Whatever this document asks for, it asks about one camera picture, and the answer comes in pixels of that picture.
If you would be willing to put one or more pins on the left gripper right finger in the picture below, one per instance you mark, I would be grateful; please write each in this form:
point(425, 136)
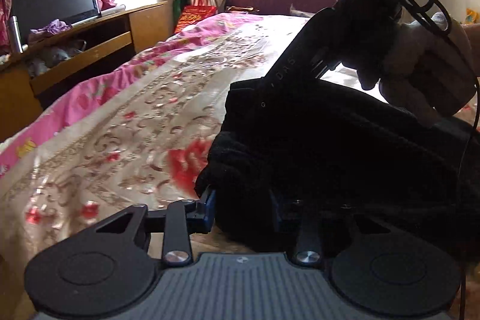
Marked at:
point(308, 249)

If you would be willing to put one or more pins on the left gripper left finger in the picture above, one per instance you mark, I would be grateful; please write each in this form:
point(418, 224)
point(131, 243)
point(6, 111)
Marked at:
point(176, 223)

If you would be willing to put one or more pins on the black pants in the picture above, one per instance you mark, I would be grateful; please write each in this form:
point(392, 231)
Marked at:
point(320, 147)

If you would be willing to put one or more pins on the right hand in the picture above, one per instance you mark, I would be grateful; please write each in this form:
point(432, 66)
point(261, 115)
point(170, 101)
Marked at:
point(424, 74)

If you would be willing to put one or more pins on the floral satin bedspread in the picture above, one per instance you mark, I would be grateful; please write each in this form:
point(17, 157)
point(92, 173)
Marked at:
point(146, 146)

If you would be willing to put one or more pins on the yellow snack bag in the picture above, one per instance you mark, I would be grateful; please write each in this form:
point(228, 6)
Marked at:
point(471, 16)

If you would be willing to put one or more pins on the red gift bag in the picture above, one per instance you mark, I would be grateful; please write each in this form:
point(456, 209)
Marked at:
point(193, 13)

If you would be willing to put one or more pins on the green bag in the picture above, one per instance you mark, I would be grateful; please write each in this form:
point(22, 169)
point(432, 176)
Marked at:
point(178, 6)

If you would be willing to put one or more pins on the wooden tv cabinet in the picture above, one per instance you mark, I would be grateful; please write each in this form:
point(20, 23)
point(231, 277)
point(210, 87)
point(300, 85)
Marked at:
point(31, 81)

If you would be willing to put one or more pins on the purple crumpled cloth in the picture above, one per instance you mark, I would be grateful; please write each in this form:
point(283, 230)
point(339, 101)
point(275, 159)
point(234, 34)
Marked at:
point(53, 28)

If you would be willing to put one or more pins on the steel thermos bottle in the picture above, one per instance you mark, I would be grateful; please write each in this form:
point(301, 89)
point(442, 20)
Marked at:
point(16, 45)

